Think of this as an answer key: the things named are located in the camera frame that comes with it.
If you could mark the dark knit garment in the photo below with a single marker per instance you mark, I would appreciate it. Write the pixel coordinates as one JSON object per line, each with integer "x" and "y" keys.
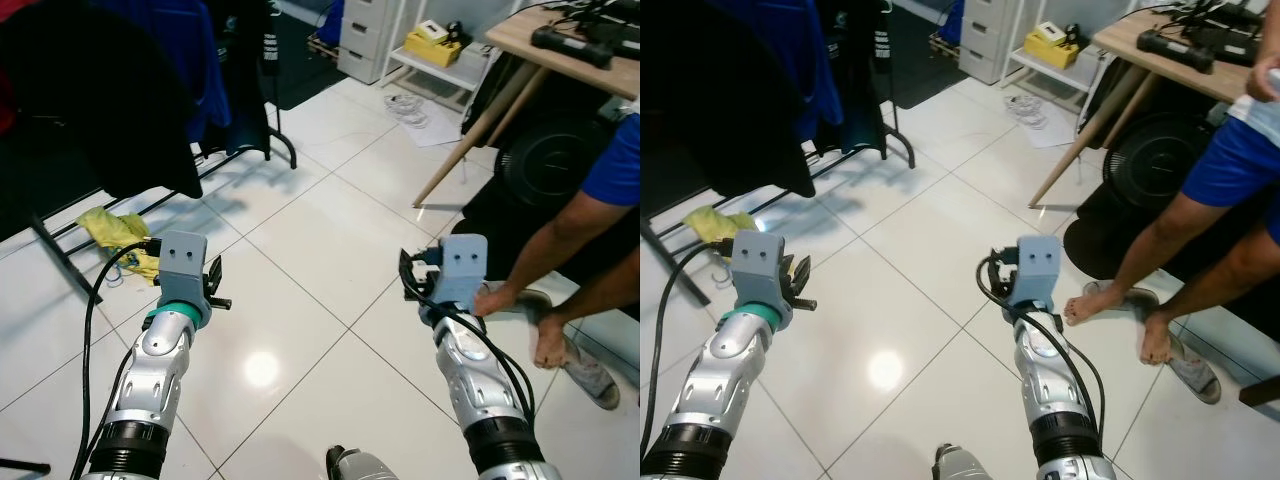
{"x": 90, "y": 100}
{"x": 720, "y": 90}

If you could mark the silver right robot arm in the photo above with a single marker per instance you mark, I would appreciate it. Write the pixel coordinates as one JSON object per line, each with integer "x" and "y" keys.
{"x": 1050, "y": 370}
{"x": 480, "y": 370}

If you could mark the yellow cloth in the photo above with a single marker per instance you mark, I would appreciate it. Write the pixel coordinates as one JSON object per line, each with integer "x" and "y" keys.
{"x": 115, "y": 230}
{"x": 715, "y": 222}

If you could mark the grey sandal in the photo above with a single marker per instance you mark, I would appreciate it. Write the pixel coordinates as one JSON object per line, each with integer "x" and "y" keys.
{"x": 1125, "y": 295}
{"x": 1195, "y": 370}
{"x": 535, "y": 298}
{"x": 590, "y": 375}

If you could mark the black metal clothes rack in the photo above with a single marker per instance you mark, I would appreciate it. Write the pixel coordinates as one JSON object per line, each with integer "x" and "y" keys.
{"x": 240, "y": 155}
{"x": 860, "y": 160}

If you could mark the person in blue shorts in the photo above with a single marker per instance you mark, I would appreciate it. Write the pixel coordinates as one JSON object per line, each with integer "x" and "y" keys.
{"x": 1180, "y": 220}
{"x": 560, "y": 235}

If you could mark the black round fan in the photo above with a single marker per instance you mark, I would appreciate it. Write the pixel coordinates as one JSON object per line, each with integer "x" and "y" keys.
{"x": 1160, "y": 150}
{"x": 550, "y": 160}

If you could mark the grey right robot leg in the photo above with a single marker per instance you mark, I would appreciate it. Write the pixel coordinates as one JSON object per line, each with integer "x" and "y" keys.
{"x": 970, "y": 465}
{"x": 360, "y": 465}

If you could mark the blue garment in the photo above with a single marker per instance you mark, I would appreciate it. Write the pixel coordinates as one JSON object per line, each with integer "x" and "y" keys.
{"x": 790, "y": 50}
{"x": 190, "y": 60}

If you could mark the black garment with white print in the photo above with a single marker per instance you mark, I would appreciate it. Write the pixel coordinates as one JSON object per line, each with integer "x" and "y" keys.
{"x": 880, "y": 60}
{"x": 262, "y": 60}

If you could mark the yellow box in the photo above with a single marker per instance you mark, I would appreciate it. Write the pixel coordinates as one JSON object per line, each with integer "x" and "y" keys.
{"x": 432, "y": 45}
{"x": 1050, "y": 45}

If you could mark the white drawer cabinet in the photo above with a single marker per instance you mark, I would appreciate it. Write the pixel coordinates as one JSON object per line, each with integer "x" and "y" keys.
{"x": 365, "y": 40}
{"x": 990, "y": 40}

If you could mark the light wooden table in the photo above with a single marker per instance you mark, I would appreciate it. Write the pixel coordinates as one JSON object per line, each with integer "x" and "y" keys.
{"x": 1180, "y": 55}
{"x": 570, "y": 50}

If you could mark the long black device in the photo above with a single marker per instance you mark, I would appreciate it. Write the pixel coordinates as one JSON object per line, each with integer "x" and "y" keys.
{"x": 1175, "y": 45}
{"x": 570, "y": 45}

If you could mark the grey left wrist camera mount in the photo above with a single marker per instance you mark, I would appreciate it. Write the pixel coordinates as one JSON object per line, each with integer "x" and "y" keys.
{"x": 760, "y": 265}
{"x": 180, "y": 265}

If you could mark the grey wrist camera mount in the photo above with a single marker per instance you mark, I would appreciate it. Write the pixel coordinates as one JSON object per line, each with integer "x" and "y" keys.
{"x": 462, "y": 265}
{"x": 760, "y": 265}
{"x": 1040, "y": 265}
{"x": 180, "y": 265}

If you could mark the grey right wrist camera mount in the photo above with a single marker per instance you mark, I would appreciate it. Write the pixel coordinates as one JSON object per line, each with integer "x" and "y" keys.
{"x": 1040, "y": 265}
{"x": 462, "y": 265}

